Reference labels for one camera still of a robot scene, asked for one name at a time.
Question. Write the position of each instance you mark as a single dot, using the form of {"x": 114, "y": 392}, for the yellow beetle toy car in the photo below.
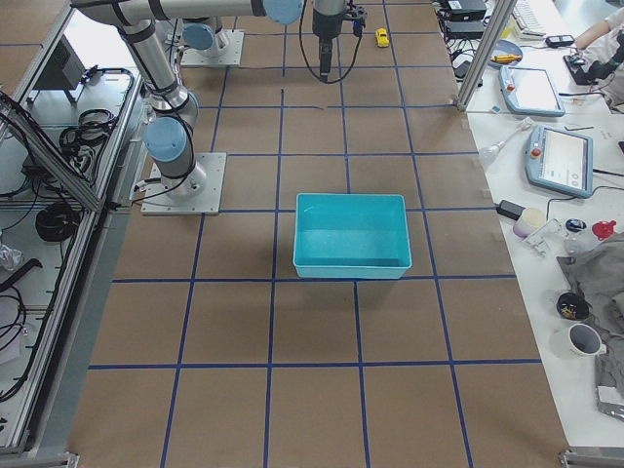
{"x": 382, "y": 38}

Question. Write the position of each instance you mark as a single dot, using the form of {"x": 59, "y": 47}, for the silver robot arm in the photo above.
{"x": 169, "y": 138}
{"x": 135, "y": 23}

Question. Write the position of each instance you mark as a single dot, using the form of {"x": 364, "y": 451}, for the yellow screwdriver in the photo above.
{"x": 506, "y": 59}

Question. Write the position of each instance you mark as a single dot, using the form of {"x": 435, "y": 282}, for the blue plate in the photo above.
{"x": 504, "y": 47}

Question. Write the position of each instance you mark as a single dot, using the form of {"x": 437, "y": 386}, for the far teach pendant tablet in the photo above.
{"x": 529, "y": 91}

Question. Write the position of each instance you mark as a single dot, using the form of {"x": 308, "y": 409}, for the teach pendant tablet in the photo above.
{"x": 529, "y": 91}
{"x": 560, "y": 161}

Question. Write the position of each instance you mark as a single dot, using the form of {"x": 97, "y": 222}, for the light bulb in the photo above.
{"x": 488, "y": 155}

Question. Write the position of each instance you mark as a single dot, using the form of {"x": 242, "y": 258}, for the turquoise plastic bin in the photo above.
{"x": 351, "y": 236}

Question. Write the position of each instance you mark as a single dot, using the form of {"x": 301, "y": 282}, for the near teach pendant tablet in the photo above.
{"x": 560, "y": 161}

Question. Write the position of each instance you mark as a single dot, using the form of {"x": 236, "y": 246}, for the grey cloth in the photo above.
{"x": 597, "y": 276}

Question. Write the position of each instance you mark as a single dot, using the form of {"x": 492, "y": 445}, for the black bowl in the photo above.
{"x": 572, "y": 306}

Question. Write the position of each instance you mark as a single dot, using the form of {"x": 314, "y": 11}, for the white mug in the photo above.
{"x": 577, "y": 340}

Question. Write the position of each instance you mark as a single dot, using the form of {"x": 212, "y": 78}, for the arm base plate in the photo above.
{"x": 199, "y": 194}
{"x": 214, "y": 49}

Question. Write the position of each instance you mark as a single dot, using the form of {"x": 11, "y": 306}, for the aluminium frame post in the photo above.
{"x": 499, "y": 17}

